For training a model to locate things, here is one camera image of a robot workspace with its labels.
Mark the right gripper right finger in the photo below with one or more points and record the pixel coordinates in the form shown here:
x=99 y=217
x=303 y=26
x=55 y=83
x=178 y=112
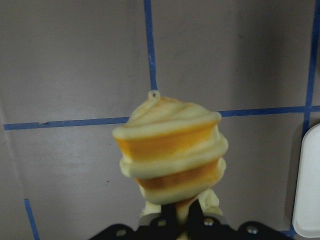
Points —
x=211 y=226

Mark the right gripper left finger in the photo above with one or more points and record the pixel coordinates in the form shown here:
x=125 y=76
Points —
x=154 y=226

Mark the yellow spiral bread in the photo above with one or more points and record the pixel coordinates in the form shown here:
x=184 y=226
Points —
x=175 y=152

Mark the cream rectangular tray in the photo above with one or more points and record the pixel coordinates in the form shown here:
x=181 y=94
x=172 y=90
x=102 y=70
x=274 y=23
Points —
x=306 y=211

